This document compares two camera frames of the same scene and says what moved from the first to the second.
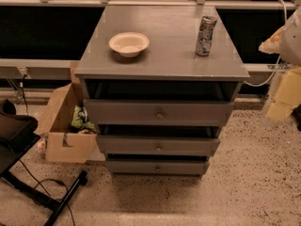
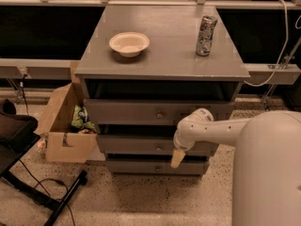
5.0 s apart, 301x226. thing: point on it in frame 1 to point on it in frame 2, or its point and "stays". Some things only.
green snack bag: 81,121 stays
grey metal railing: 43,68 stays
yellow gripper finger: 288,96 to 183,139
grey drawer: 158,145 stays
